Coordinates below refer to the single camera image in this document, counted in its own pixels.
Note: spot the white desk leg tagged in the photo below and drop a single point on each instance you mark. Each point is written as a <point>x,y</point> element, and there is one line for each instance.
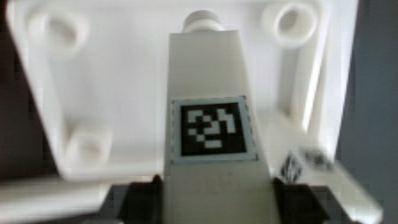
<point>217,182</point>

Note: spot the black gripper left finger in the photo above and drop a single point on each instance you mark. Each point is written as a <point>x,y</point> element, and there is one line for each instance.
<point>131,204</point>

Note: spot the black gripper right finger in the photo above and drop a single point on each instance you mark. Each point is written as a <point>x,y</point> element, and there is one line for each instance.
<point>307,204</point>

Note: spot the white desk top tray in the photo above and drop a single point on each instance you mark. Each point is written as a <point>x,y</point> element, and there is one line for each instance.
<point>92,47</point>

